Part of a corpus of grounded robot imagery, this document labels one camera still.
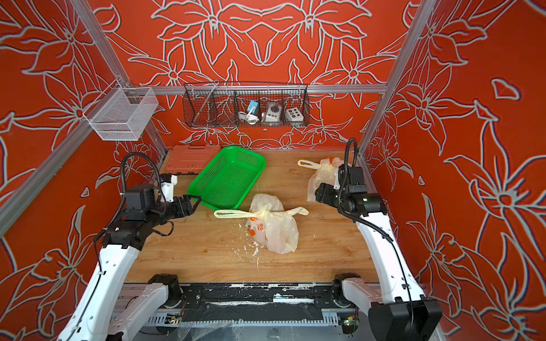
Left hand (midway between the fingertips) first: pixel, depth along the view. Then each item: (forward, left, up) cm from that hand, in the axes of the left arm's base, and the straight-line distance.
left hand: (194, 197), depth 73 cm
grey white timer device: (+40, -26, +10) cm, 49 cm away
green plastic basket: (+25, -3, -20) cm, 32 cm away
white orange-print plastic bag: (-4, -27, -7) cm, 28 cm away
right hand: (+6, -45, -1) cm, 45 cm away
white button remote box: (+43, -35, +7) cm, 56 cm away
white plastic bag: (+22, -49, -9) cm, 55 cm away
